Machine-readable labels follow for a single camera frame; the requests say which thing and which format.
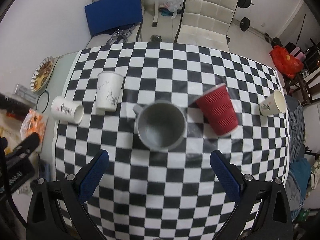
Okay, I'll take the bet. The white bamboo print paper cup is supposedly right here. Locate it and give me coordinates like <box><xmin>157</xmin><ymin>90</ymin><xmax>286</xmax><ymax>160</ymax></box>
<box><xmin>96</xmin><ymin>71</ymin><xmax>124</xmax><ymax>112</ymax></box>

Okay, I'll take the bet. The white calligraphy cup left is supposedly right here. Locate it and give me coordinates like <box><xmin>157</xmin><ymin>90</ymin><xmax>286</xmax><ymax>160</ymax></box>
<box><xmin>50</xmin><ymin>96</ymin><xmax>84</xmax><ymax>124</ymax></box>

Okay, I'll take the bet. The white calligraphy cup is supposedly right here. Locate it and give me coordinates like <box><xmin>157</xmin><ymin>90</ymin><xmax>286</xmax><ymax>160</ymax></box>
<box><xmin>50</xmin><ymin>96</ymin><xmax>84</xmax><ymax>124</ymax></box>
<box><xmin>259</xmin><ymin>90</ymin><xmax>287</xmax><ymax>116</ymax></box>

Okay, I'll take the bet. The white calligraphy cup right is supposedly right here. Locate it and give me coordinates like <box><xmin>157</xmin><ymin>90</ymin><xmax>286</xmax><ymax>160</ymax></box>
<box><xmin>259</xmin><ymin>90</ymin><xmax>287</xmax><ymax>116</ymax></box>

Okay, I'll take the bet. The red ripple paper cup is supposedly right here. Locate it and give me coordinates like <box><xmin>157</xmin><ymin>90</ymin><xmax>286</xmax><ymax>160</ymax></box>
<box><xmin>195</xmin><ymin>83</ymin><xmax>239</xmax><ymax>137</ymax></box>

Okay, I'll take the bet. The orange snack bag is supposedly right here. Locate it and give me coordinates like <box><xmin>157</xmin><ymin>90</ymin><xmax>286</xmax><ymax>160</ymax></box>
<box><xmin>20</xmin><ymin>109</ymin><xmax>48</xmax><ymax>153</ymax></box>

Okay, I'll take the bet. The patterned plate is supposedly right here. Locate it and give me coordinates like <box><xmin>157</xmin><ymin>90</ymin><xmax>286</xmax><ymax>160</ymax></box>
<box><xmin>30</xmin><ymin>56</ymin><xmax>54</xmax><ymax>93</ymax></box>

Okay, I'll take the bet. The black white checkered tablecloth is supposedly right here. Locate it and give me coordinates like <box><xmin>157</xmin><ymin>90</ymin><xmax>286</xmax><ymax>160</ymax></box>
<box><xmin>54</xmin><ymin>42</ymin><xmax>290</xmax><ymax>239</ymax></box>

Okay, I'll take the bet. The grey ribbed mug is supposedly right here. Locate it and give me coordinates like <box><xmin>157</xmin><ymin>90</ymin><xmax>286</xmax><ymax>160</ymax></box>
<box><xmin>133</xmin><ymin>100</ymin><xmax>186</xmax><ymax>151</ymax></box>

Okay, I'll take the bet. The red plastic bag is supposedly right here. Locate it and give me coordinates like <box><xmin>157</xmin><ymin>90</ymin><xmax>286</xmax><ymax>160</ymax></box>
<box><xmin>270</xmin><ymin>45</ymin><xmax>304</xmax><ymax>79</ymax></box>

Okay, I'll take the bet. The blue folder on chair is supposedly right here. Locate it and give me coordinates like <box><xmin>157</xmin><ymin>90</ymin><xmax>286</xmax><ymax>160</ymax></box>
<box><xmin>85</xmin><ymin>0</ymin><xmax>143</xmax><ymax>36</ymax></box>

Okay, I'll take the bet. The cream chair right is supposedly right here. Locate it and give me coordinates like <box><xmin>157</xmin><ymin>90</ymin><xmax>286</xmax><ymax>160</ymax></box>
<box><xmin>175</xmin><ymin>0</ymin><xmax>238</xmax><ymax>52</ymax></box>

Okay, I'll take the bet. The black ring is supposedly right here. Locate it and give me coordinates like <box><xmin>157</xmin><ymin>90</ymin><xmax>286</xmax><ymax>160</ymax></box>
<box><xmin>36</xmin><ymin>91</ymin><xmax>49</xmax><ymax>113</ymax></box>

